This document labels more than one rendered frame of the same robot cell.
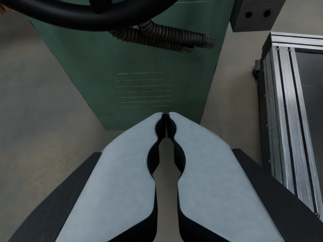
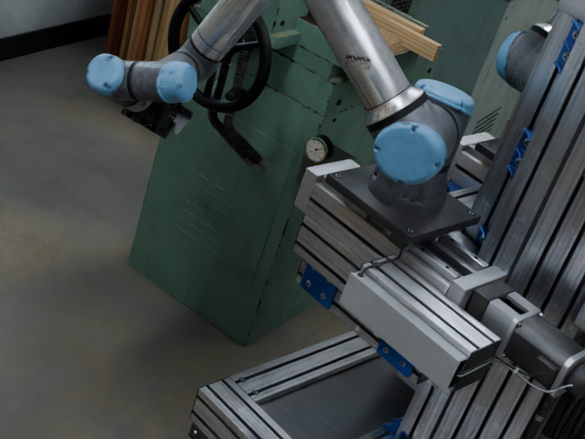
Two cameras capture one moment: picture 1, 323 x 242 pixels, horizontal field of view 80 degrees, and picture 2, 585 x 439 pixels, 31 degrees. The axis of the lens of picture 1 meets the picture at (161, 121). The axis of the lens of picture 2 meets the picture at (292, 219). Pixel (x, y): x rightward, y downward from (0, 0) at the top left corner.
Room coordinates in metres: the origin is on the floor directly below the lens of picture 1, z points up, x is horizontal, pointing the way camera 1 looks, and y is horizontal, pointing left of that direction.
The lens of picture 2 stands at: (-1.74, -1.03, 1.70)
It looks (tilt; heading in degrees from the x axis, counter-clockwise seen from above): 29 degrees down; 22
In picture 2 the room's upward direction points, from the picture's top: 19 degrees clockwise
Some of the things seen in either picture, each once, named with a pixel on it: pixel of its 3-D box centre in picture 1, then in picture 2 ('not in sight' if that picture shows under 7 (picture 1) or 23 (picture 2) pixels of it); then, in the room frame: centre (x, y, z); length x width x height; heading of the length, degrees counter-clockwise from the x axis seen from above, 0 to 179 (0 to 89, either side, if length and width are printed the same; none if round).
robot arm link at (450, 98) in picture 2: not in sight; (434, 119); (0.01, -0.53, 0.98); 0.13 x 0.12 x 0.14; 9
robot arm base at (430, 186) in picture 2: not in sight; (413, 172); (0.02, -0.53, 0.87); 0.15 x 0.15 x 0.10
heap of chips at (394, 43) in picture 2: not in sight; (379, 38); (0.46, -0.21, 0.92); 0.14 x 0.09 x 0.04; 176
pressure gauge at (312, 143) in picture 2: not in sight; (319, 151); (0.33, -0.21, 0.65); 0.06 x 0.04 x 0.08; 86
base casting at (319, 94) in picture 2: not in sight; (320, 43); (0.69, 0.03, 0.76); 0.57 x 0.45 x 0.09; 176
